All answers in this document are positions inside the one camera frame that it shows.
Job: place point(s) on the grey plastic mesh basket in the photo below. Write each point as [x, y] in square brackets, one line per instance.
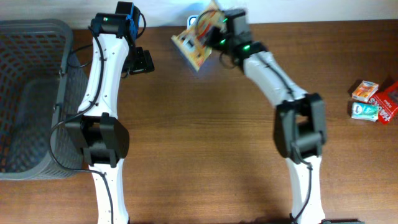
[37, 91]

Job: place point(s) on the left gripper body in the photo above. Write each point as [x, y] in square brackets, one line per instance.
[138, 61]

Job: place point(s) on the teal tissue pack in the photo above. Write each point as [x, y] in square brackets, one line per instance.
[364, 111]

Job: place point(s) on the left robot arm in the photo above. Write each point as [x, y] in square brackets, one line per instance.
[95, 130]

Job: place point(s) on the orange tissue pack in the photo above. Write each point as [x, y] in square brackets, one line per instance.
[364, 91]

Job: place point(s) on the white barcode scanner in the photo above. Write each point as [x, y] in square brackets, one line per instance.
[191, 20]

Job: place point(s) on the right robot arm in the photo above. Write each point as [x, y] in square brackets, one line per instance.
[299, 126]

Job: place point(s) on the red snack bag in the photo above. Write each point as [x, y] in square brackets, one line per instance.
[386, 101]

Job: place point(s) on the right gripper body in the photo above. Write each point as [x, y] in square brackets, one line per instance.
[221, 39]

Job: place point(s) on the cream wet wipes pack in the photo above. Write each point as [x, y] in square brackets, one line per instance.
[191, 43]

